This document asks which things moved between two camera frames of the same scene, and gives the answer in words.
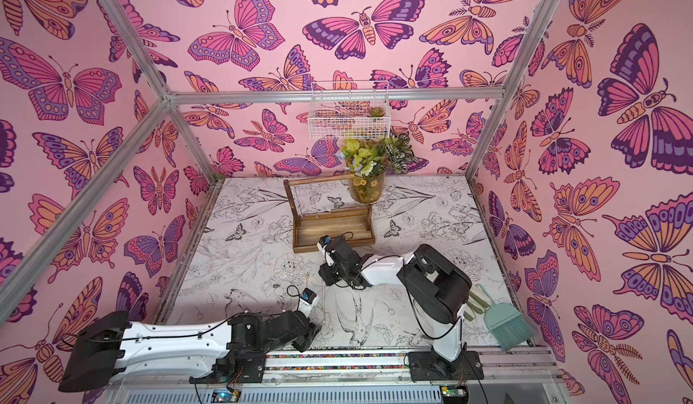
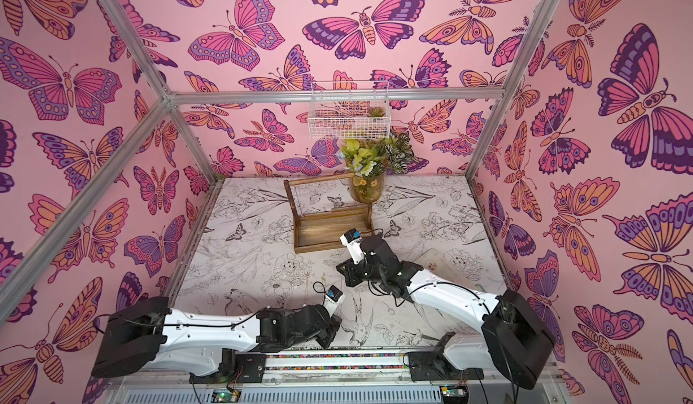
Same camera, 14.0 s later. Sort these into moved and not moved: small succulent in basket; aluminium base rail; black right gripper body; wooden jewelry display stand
Moved: black right gripper body
Not moved: small succulent in basket; aluminium base rail; wooden jewelry display stand
